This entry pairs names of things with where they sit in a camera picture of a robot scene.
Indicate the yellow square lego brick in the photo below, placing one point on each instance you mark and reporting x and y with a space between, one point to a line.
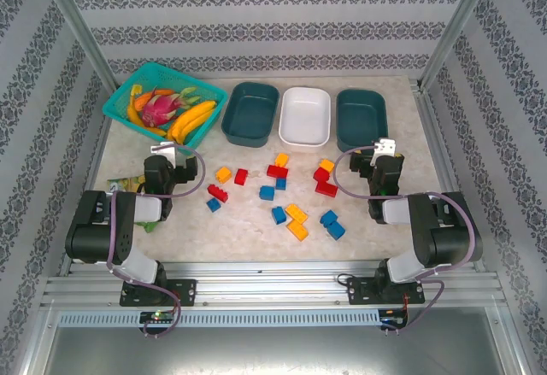
223 174
281 159
327 165

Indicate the red long lego brick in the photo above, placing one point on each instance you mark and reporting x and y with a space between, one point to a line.
277 171
218 192

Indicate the blue square lego brick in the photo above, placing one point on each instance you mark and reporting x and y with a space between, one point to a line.
266 192
278 215
328 217
213 204
336 230

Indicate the red L-shaped lego piece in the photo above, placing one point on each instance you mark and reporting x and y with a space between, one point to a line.
326 188

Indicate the red square lego brick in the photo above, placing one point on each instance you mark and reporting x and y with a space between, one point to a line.
241 176
321 174

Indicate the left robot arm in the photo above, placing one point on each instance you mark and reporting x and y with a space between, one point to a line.
94 230

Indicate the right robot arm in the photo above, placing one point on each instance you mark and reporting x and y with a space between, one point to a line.
448 238

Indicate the green candy packet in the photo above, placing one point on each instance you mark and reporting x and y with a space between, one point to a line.
124 184

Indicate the yellow toy banana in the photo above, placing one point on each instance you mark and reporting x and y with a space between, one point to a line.
194 112
190 128

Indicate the dark teal plastic container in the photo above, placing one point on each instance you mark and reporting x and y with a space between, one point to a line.
250 112
361 114

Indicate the pink toy dragon fruit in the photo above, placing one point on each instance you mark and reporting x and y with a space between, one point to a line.
156 109

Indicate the white plastic container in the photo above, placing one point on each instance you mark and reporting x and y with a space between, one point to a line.
305 112

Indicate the orange toy carrot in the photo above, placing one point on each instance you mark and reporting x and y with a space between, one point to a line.
164 91

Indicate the yellow long lego brick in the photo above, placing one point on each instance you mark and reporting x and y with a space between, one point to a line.
297 230
296 213

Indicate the orange toy fruit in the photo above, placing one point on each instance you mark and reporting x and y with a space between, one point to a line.
143 101

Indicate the small blue lego brick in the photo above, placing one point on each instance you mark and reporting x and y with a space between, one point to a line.
280 183

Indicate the teal plastic mesh basket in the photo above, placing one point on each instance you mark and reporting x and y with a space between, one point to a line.
166 77

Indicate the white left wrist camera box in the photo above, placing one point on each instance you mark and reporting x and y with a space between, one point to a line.
166 150

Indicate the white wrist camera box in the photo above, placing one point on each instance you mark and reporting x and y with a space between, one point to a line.
386 148
166 150

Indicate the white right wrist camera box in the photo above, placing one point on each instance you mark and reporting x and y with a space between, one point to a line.
386 148

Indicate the aluminium table side rail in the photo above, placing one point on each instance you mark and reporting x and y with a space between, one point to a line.
429 123
97 153

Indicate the wide aluminium base rail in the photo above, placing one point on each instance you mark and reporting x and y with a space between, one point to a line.
273 283

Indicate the aluminium frame post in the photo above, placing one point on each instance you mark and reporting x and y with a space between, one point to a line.
453 29
79 29

